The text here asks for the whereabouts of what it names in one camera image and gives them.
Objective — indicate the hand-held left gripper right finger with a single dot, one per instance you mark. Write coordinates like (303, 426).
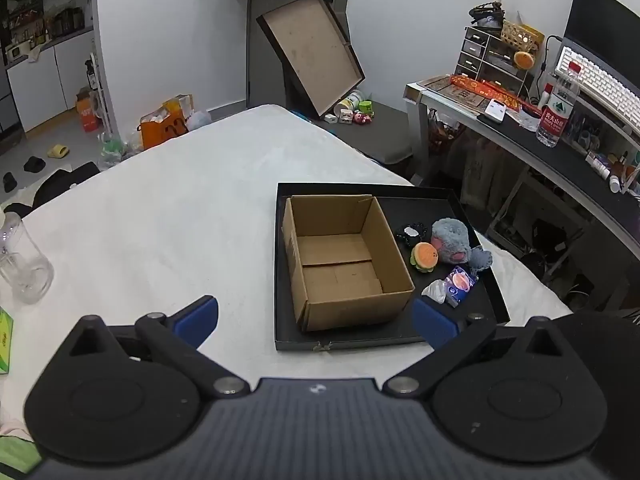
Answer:
(434, 322)

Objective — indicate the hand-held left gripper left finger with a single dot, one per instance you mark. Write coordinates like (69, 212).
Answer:
(199, 316)

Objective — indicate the white plastic packet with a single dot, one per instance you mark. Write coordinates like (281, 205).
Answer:
(435, 290)

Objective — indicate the purple tissue packet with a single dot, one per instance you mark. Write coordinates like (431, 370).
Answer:
(460, 282)

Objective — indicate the orange burger plush toy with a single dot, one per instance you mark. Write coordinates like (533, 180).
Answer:
(425, 256)

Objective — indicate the grey fluffy plush toy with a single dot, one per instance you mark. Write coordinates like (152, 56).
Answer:
(450, 235)

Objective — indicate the black and white plush toy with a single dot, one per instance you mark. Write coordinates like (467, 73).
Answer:
(412, 232)

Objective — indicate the black shallow tray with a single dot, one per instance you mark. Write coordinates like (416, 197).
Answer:
(425, 210)

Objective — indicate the cardboard box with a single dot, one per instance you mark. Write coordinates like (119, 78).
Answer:
(340, 260)

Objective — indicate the clear glass jar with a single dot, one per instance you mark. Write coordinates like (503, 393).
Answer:
(22, 265)

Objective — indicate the green plastic bag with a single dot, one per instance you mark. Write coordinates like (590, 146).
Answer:
(111, 150)

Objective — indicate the black clothing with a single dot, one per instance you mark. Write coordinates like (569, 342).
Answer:
(65, 182)

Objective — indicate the orange shopping bag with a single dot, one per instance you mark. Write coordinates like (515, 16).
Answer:
(162, 127)

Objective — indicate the dark grey platform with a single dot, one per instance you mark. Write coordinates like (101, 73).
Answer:
(380, 135)

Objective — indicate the green carton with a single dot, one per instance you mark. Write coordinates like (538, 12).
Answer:
(4, 340)

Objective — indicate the black desk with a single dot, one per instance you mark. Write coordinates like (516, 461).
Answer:
(550, 157)

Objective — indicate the small red toys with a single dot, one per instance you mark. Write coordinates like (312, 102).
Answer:
(362, 118)

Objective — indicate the yellow slipper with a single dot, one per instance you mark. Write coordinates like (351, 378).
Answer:
(58, 151)

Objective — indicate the black slipper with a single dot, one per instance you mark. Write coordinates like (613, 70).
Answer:
(34, 163)
(9, 182)

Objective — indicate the small green toy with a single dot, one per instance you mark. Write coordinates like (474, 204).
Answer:
(366, 106)

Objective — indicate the green packet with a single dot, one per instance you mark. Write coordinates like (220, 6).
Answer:
(15, 452)

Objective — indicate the small orange carton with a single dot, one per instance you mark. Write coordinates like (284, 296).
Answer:
(88, 112)

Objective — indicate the white can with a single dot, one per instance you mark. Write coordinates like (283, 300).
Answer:
(349, 102)

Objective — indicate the long red box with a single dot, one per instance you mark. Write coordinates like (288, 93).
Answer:
(490, 91)

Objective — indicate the clear water bottle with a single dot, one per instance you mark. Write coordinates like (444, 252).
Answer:
(556, 110)

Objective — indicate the grey drawer organizer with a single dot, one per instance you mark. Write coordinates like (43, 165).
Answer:
(480, 55)

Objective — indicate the small orange plush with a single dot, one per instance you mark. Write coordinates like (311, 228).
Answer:
(524, 59)

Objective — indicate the brown flat box lid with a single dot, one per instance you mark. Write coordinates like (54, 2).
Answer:
(310, 55)

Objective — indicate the white keyboard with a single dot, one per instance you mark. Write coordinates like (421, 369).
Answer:
(600, 82)

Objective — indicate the woven bamboo basket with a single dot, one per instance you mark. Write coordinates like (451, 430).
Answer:
(522, 35)

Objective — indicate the kitchen shelf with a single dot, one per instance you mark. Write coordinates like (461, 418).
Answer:
(45, 15)

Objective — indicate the black monitor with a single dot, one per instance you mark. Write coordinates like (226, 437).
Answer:
(605, 20)

